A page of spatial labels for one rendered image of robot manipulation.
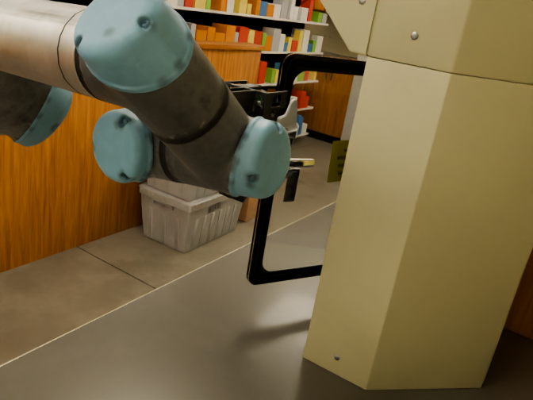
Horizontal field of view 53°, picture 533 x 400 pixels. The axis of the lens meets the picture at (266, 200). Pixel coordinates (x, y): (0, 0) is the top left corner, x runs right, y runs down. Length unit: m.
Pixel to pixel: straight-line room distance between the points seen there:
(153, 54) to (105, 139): 0.18
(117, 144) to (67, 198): 2.52
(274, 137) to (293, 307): 0.57
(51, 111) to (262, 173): 0.40
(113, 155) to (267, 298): 0.55
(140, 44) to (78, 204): 2.75
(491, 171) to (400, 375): 0.33
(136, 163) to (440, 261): 0.45
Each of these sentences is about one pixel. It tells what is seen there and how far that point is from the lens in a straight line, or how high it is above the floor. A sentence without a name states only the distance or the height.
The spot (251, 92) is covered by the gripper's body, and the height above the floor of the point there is 1.35.
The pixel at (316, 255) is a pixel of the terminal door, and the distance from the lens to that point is 1.00.
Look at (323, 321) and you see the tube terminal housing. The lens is 0.84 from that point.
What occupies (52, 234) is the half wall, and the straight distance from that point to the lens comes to 3.08.
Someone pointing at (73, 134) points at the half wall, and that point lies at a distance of 2.96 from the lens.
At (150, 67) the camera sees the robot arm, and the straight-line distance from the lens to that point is 0.39.
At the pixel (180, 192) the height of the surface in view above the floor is 0.37.
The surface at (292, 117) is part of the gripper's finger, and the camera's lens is 0.78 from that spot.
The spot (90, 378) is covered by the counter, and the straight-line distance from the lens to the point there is 0.81.
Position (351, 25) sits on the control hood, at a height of 1.44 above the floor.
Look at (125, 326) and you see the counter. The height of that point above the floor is 0.94.
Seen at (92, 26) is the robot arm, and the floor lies 1.42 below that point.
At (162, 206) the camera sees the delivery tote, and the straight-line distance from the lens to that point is 3.19.
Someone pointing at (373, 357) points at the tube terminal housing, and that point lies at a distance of 0.83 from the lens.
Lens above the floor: 1.46
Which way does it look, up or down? 20 degrees down
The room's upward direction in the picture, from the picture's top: 9 degrees clockwise
